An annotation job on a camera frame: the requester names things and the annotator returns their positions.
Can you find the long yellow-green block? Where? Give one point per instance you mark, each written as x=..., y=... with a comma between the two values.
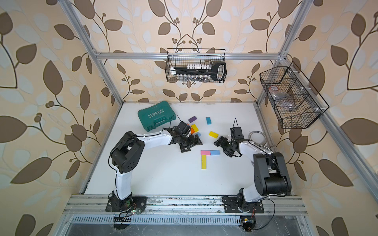
x=203, y=162

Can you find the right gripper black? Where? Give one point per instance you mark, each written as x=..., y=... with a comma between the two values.
x=221, y=142

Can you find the black tool in basket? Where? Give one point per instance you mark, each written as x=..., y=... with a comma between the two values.
x=212, y=72

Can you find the purple block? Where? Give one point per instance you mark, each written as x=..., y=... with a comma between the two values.
x=192, y=119

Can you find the right wire basket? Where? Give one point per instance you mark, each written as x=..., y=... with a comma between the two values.
x=294, y=98

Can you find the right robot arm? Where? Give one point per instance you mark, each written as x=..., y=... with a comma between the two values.
x=271, y=176

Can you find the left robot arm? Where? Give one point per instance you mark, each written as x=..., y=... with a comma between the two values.
x=125, y=156

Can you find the pink block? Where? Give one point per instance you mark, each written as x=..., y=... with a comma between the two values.
x=205, y=152

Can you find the back wire basket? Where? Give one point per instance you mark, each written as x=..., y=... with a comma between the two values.
x=192, y=56

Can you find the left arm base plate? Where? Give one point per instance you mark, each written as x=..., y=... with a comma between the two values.
x=128, y=205

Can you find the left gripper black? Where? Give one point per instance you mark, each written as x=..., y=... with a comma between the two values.
x=192, y=142

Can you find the wire basket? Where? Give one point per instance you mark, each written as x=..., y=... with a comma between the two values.
x=192, y=56
x=294, y=98

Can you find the green plastic tool case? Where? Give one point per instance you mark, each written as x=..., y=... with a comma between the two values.
x=156, y=115

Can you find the yellow block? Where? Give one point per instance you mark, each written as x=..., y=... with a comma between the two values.
x=213, y=134
x=194, y=128

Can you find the teal block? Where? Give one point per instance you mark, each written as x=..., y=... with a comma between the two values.
x=208, y=120

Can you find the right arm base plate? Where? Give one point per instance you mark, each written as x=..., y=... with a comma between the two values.
x=237, y=205

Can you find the plastic bag in basket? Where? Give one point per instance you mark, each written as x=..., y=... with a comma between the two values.
x=282, y=100

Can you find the yellow block beside orange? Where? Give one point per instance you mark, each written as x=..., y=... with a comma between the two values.
x=194, y=128

